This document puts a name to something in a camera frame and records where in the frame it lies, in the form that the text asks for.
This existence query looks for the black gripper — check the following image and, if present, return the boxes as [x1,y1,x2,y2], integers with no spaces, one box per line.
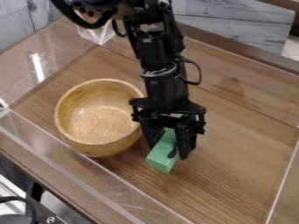
[130,65,208,160]

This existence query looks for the green rectangular block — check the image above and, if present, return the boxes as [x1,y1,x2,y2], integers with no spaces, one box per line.
[146,128,179,173]

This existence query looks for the brown wooden bowl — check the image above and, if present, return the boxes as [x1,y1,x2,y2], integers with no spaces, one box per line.
[54,79,143,158]

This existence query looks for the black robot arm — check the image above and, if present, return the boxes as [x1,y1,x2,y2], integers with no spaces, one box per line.
[50,0,208,159]

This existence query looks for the black table leg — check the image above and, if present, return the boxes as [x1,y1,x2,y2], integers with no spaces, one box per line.
[27,182,46,202]

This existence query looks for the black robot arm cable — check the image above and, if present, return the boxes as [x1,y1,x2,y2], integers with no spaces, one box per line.
[177,55,204,87]

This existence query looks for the clear acrylic tray wall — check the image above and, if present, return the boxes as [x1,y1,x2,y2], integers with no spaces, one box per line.
[0,105,193,224]

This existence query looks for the clear acrylic corner bracket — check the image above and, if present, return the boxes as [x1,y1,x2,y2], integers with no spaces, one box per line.
[75,10,115,46]

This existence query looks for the black cable under table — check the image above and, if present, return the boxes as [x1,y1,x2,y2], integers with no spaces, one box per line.
[0,196,39,224]

